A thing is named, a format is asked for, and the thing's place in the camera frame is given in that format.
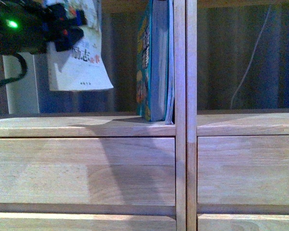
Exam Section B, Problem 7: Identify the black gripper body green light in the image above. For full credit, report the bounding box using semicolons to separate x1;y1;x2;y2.
0;0;87;53

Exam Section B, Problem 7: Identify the white Chinese title book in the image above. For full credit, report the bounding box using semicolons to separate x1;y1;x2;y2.
47;0;113;91

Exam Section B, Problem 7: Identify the white box behind shelf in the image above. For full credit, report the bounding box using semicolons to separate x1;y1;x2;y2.
3;52;39;114

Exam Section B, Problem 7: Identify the left wooden shelf cabinet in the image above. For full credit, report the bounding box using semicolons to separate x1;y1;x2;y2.
0;0;187;231

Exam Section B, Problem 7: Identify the wooden shelf cabinet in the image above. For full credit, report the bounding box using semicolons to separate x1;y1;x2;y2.
0;0;187;231
186;0;289;231

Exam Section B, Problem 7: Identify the right wooden shelf cabinet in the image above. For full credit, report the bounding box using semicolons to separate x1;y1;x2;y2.
186;0;289;231

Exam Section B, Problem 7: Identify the teal thick book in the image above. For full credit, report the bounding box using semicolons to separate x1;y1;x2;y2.
136;0;169;122

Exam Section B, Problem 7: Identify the thin blue white book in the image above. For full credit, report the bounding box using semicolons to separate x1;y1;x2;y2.
165;0;175;125

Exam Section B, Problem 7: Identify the black cable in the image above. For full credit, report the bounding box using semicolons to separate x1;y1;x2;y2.
0;53;27;91

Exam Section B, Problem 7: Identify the white cable behind shelf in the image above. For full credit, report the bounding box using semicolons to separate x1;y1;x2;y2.
231;6;272;109

